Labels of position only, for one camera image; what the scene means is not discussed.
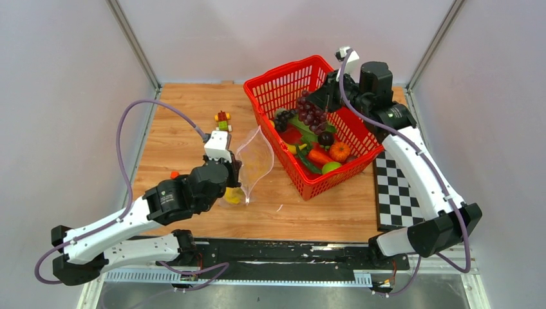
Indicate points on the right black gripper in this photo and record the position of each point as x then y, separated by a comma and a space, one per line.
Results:
324, 96

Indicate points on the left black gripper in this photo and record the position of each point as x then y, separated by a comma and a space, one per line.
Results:
235, 168

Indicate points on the purple toy grape bunch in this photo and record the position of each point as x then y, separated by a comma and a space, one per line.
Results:
312, 116

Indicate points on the yellow toy banana bunch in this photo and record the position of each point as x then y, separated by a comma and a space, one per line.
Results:
253, 169

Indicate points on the red plastic shopping basket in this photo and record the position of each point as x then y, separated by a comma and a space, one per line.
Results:
279, 89

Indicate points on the clear zip top bag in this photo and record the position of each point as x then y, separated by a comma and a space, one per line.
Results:
257, 144

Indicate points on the green toy apple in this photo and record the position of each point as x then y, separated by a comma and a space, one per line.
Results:
330, 166

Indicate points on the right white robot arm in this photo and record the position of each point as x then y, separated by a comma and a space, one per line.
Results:
448, 219

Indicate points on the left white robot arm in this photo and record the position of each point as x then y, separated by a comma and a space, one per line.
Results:
114, 241

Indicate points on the small red block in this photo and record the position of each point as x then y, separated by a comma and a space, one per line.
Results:
174, 174

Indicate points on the dark purple toy plum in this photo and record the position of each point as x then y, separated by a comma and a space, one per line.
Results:
326, 139

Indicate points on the green toy lettuce leaf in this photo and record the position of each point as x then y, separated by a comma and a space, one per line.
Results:
309, 134

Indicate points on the black toy grape bunch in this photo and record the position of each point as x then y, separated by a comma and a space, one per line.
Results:
282, 118

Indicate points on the orange toy pumpkin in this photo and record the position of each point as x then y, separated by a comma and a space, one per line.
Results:
339, 152

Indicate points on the colourful toy block car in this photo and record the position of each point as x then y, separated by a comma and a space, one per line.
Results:
223, 121

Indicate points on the green toy cucumber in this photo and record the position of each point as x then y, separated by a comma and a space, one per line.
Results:
307, 163

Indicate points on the black white checkerboard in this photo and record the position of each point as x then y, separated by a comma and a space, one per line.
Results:
396, 204

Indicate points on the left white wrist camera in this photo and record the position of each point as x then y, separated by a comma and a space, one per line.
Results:
217, 146

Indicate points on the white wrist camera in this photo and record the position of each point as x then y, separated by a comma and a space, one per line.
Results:
347, 55
217, 146

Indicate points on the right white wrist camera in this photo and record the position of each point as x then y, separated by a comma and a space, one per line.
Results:
347, 55

